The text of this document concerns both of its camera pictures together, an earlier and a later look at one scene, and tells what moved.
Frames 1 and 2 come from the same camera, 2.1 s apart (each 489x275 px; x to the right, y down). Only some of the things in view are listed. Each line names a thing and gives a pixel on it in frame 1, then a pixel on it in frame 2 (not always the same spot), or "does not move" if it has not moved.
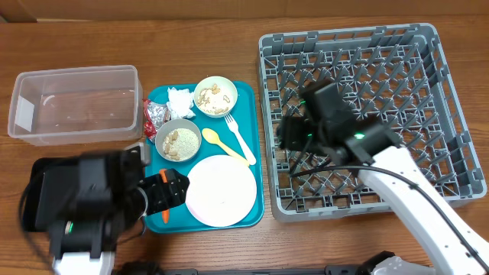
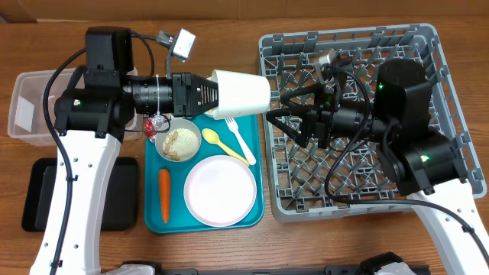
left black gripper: (176, 193) -> (186, 87)
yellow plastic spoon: (212, 137) does not move
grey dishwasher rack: (396, 76) does not move
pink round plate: (221, 191) does not move
